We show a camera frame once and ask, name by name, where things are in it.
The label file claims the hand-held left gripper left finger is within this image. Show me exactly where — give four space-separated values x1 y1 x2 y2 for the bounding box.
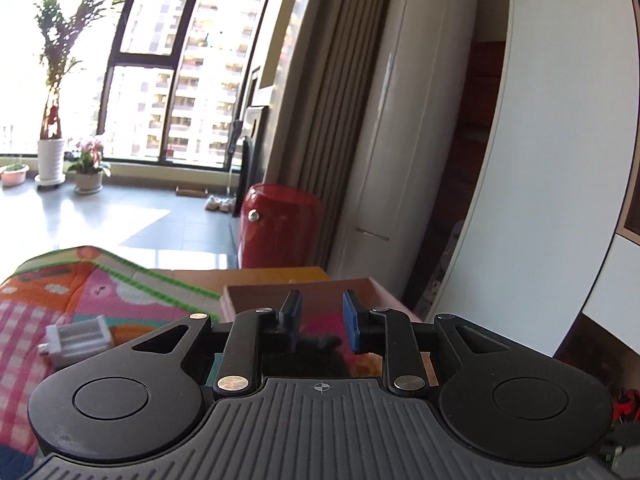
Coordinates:
131 290 304 401

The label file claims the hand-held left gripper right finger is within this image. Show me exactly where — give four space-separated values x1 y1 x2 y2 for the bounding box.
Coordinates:
341 289 511 393

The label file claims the pink cardboard box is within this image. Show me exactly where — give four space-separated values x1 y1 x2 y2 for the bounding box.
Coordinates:
222 277 426 381

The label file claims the red round stool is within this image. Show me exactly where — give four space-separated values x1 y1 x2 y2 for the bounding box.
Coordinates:
239 183 323 271

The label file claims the black leaning board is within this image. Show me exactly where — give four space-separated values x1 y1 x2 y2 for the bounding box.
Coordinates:
239 135 253 216

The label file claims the grey hanging bag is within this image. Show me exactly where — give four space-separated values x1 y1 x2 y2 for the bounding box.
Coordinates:
227 120 242 161

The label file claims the white standing air conditioner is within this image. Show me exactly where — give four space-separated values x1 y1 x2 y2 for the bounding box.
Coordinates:
325 0 481 291

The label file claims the beige pleated curtain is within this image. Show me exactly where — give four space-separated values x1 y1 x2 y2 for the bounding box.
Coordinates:
265 0 401 271

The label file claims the small white plastic case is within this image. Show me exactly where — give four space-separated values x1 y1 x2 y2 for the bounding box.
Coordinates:
39 315 112 365

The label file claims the pink flowering potted plant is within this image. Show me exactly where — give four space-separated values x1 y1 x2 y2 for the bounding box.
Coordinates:
65 136 112 195

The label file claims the colourful printed play mat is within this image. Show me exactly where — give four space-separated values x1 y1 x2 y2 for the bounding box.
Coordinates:
0 245 223 461

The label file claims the tall potted plant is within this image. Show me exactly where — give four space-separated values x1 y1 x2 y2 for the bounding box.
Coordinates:
35 0 131 188

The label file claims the low white planter pot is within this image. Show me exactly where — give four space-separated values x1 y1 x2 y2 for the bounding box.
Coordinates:
0 157 30 188

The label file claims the white picture frame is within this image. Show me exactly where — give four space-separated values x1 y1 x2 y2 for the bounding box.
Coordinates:
245 65 273 138

